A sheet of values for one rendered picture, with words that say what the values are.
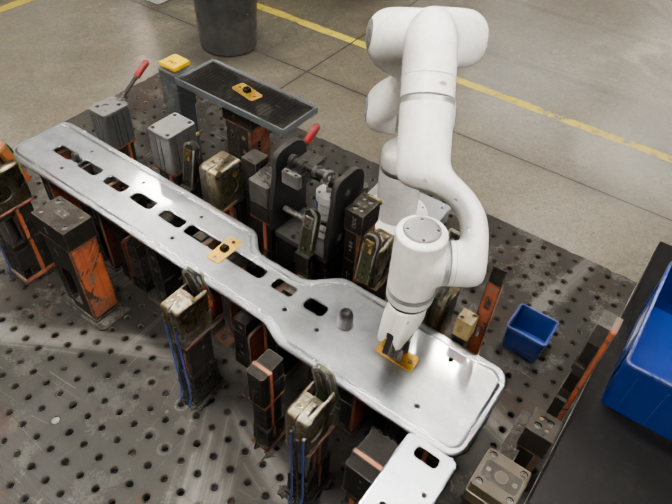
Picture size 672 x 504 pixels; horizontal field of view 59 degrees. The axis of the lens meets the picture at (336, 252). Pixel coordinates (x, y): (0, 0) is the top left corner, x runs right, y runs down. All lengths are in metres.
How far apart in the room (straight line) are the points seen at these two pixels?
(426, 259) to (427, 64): 0.31
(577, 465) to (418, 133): 0.62
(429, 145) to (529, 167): 2.55
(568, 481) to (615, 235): 2.24
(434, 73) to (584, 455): 0.69
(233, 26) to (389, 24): 3.03
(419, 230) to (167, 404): 0.82
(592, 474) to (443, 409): 0.27
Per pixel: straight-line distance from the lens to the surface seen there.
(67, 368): 1.64
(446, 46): 1.02
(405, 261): 0.95
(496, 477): 1.06
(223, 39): 4.20
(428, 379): 1.19
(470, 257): 0.97
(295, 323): 1.24
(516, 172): 3.44
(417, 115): 0.98
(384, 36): 1.17
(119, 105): 1.81
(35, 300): 1.81
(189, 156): 1.53
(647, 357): 1.34
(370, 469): 1.11
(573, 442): 1.17
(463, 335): 1.23
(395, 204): 1.70
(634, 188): 3.61
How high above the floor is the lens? 1.99
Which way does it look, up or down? 46 degrees down
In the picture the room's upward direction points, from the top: 4 degrees clockwise
